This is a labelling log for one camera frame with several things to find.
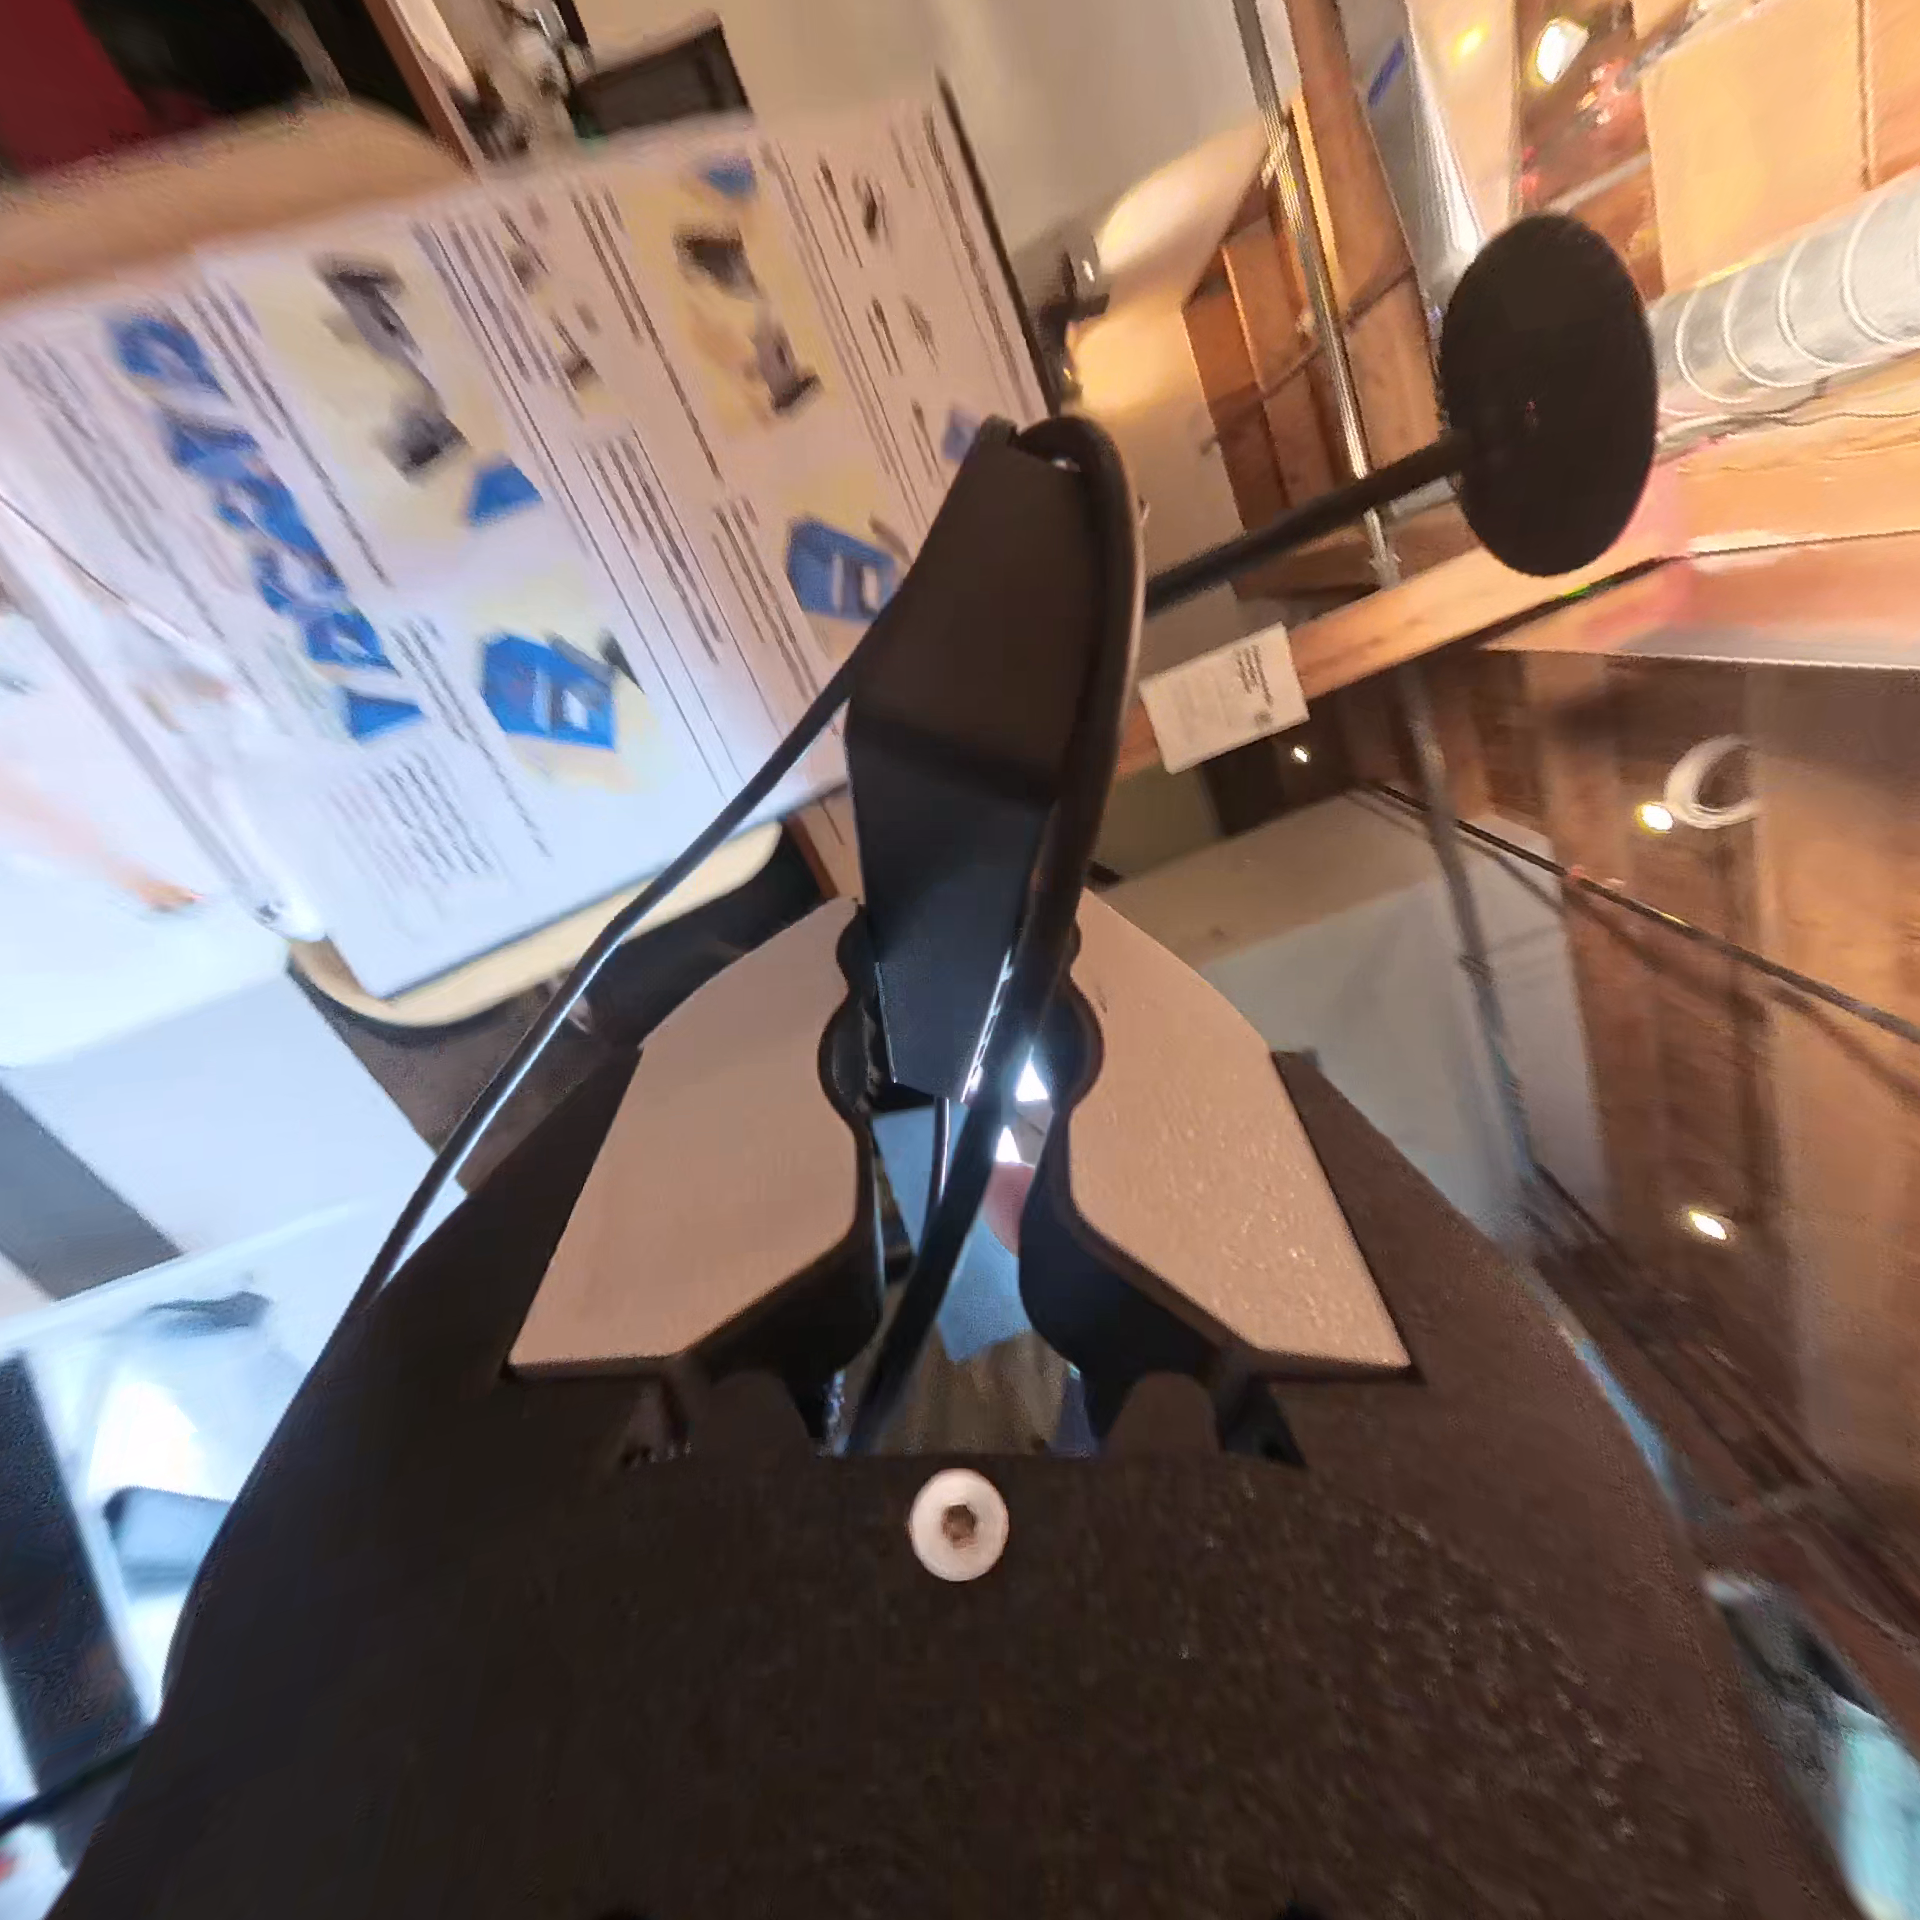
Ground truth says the black floor lamp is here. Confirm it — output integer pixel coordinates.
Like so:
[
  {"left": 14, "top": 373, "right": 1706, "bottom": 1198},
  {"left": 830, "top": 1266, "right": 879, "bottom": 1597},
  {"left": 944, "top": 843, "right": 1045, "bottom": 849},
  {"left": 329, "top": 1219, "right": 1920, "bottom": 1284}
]
[{"left": 1139, "top": 214, "right": 1661, "bottom": 610}]

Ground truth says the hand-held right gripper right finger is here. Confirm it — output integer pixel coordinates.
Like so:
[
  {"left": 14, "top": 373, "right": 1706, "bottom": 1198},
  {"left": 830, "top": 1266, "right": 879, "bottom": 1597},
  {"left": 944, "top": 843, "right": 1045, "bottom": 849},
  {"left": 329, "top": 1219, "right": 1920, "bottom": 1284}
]
[{"left": 1019, "top": 893, "right": 1417, "bottom": 1431}]

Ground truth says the black usb hub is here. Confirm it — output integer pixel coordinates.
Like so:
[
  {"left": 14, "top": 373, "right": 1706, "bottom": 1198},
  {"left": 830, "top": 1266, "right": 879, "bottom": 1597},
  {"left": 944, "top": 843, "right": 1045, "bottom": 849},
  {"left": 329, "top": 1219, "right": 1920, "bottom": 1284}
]
[{"left": 840, "top": 416, "right": 1149, "bottom": 1098}]

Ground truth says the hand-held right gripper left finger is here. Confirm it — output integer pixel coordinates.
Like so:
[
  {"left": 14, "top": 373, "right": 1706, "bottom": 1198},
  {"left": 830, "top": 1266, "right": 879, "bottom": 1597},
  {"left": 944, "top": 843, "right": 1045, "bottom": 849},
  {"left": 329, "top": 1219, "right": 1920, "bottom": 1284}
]
[{"left": 506, "top": 897, "right": 890, "bottom": 1431}]

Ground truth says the silver ventilation duct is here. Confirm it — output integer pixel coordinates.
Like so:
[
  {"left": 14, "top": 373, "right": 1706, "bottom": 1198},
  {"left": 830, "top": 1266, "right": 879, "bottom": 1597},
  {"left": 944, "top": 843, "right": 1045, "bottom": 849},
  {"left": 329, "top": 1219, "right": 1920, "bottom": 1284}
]
[{"left": 1641, "top": 186, "right": 1920, "bottom": 438}]

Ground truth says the instruction poster board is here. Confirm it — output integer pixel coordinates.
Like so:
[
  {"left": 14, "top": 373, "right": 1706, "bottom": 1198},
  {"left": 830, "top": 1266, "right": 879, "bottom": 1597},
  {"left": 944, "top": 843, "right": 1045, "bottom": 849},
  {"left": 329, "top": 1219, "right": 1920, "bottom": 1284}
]
[{"left": 0, "top": 97, "right": 1051, "bottom": 1039}]

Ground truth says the black braided usb cable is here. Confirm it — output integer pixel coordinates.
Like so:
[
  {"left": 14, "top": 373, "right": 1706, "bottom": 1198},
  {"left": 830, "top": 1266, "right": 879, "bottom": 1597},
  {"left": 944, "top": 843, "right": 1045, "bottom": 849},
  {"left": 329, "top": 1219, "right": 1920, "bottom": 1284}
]
[{"left": 360, "top": 660, "right": 871, "bottom": 1314}]

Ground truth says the white paper label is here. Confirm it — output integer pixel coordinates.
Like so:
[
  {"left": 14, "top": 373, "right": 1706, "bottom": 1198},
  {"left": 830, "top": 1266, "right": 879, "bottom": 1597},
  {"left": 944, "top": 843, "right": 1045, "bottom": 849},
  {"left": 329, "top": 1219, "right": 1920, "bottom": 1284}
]
[{"left": 1135, "top": 623, "right": 1309, "bottom": 775}]

